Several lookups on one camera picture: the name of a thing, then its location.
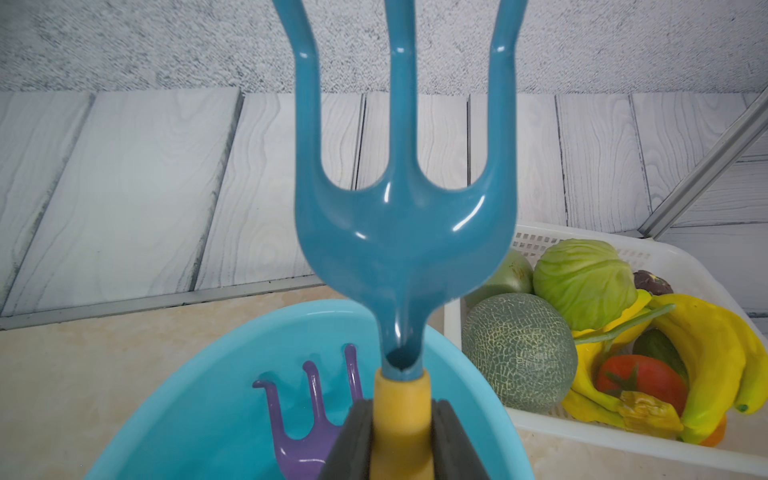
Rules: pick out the right metal frame post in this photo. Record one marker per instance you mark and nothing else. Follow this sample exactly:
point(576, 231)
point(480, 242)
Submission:
point(730, 147)

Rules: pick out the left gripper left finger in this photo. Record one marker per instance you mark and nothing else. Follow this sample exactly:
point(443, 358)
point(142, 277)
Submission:
point(349, 458)

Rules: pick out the smooth green fruit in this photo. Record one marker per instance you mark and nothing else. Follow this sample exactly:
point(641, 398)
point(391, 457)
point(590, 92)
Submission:
point(514, 275)

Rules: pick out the dark purple eggplant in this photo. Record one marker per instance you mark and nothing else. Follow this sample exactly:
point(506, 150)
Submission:
point(655, 285)

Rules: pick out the yellow banana bunch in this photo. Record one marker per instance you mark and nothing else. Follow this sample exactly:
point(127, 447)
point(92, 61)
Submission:
point(720, 358)

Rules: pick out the purple rake pink handle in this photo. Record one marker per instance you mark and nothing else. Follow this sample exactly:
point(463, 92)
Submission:
point(304, 458)

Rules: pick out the light blue plastic bucket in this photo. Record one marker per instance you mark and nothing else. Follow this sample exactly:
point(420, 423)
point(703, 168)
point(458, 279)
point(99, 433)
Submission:
point(208, 421)

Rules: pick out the netted green melon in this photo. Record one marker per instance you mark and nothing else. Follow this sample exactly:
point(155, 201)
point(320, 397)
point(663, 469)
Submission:
point(524, 349)

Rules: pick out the red tomato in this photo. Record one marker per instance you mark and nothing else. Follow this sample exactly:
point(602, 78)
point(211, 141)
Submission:
point(642, 374)

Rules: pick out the teal fork yellow handle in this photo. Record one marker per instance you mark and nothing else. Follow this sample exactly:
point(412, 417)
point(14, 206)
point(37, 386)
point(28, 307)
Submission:
point(404, 246)

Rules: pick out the white plastic basket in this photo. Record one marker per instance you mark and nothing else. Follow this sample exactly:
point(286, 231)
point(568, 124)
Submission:
point(744, 449)

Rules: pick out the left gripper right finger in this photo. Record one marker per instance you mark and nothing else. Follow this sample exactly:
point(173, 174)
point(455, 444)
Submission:
point(453, 453)

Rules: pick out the green cabbage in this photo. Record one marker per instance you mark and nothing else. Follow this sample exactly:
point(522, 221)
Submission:
point(586, 282)

